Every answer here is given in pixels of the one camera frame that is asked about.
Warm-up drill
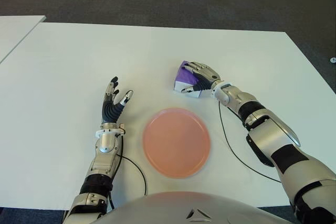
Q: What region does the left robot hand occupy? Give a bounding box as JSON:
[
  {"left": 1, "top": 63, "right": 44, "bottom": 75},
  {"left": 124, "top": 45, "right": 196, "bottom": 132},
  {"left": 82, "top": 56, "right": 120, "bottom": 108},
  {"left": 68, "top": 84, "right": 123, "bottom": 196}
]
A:
[{"left": 101, "top": 76, "right": 134, "bottom": 125}]

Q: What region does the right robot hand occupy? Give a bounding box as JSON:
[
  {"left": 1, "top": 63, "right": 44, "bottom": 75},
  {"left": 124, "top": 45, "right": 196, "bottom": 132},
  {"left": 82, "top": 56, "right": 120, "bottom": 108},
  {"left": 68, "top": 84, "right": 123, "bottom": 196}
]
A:
[{"left": 180, "top": 61, "right": 224, "bottom": 95}]

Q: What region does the purple tissue paper pack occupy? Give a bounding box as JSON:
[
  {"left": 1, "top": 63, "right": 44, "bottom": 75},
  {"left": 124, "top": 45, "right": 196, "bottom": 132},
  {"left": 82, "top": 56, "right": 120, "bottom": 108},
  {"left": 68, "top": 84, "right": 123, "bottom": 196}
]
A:
[{"left": 173, "top": 60, "right": 203, "bottom": 99}]

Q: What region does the round pink plate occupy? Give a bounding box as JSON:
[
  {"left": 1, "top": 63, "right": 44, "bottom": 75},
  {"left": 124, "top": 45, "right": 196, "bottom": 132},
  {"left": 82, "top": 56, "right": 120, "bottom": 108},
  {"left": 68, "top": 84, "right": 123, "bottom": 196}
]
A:
[{"left": 142, "top": 107, "right": 212, "bottom": 179}]

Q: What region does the silver robot torso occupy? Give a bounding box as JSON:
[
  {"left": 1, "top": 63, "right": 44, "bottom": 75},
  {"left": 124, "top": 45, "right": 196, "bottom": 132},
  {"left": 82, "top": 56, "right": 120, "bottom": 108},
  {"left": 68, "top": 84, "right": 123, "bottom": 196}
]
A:
[{"left": 90, "top": 191, "right": 297, "bottom": 224}]

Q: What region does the white side table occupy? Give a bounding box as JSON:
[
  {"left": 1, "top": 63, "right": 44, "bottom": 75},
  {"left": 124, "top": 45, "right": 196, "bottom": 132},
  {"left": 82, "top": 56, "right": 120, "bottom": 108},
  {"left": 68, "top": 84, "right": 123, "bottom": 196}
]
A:
[{"left": 0, "top": 15, "right": 47, "bottom": 63}]

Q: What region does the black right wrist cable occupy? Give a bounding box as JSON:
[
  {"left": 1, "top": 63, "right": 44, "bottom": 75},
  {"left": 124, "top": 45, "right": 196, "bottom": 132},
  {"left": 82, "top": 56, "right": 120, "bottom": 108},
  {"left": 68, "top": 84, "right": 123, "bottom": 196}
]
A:
[{"left": 218, "top": 98, "right": 281, "bottom": 183}]

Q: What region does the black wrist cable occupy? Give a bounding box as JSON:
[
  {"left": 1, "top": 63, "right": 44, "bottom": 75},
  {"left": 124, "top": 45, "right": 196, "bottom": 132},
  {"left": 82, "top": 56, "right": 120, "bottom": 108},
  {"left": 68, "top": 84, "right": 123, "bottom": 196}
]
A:
[
  {"left": 109, "top": 126, "right": 147, "bottom": 209},
  {"left": 218, "top": 98, "right": 281, "bottom": 183}
]

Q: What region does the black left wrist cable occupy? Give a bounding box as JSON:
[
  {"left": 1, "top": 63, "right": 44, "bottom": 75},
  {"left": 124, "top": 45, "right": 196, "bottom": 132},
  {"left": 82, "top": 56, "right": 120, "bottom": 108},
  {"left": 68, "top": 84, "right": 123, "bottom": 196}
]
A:
[{"left": 109, "top": 126, "right": 147, "bottom": 209}]

